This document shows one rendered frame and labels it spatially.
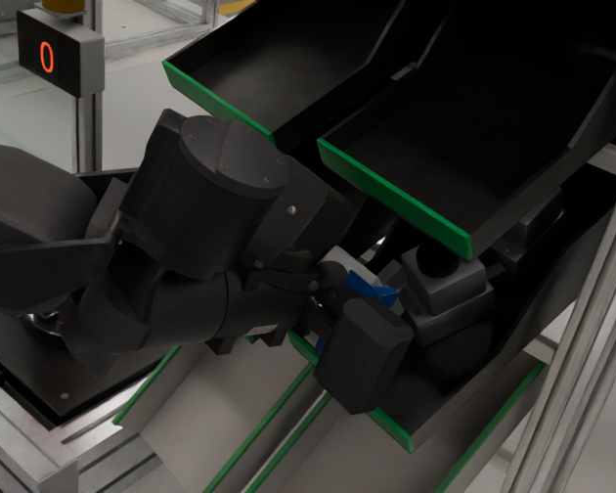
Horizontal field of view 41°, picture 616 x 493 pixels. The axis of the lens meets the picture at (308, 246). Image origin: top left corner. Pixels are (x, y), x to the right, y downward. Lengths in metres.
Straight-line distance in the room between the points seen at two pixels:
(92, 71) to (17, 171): 0.61
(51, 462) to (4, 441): 0.05
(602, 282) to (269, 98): 0.26
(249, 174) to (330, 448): 0.41
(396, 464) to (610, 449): 0.49
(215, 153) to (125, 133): 1.27
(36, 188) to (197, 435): 0.41
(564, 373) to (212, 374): 0.34
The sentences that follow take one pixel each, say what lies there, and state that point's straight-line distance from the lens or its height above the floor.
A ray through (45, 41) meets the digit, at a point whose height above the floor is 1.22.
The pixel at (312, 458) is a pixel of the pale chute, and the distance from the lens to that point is 0.75.
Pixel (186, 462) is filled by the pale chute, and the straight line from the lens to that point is 0.79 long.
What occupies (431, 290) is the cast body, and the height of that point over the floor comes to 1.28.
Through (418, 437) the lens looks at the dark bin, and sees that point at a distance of 0.57.
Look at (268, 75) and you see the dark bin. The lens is 0.61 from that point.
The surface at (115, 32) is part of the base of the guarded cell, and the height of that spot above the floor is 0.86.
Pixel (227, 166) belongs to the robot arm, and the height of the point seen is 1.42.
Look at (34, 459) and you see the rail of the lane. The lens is 0.86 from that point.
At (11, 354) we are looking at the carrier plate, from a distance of 0.96.
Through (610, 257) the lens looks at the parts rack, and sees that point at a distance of 0.59.
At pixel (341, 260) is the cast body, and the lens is 0.55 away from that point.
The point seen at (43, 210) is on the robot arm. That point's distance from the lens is 0.42.
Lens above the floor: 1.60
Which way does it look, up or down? 33 degrees down
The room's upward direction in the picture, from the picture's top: 10 degrees clockwise
